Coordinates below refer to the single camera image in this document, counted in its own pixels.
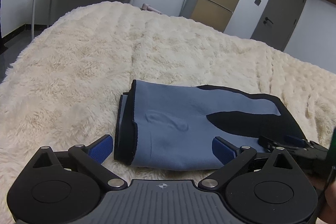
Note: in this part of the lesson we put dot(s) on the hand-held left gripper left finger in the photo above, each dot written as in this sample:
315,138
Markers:
101,149

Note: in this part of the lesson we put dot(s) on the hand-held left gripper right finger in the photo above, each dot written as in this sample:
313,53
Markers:
223,151

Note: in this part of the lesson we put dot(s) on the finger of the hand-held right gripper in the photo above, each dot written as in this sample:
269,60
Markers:
266,142
296,140

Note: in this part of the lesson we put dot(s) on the black and blue garment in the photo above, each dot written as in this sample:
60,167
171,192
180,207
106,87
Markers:
170,140

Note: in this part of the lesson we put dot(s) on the cream fluffy blanket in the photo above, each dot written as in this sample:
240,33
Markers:
78,69

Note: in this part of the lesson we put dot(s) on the grey door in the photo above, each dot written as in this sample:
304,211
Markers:
283,8

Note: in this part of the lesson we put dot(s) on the pink hair dryer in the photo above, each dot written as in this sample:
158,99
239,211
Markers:
149,7

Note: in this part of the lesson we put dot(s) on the dark wall switch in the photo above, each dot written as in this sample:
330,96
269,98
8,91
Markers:
258,1

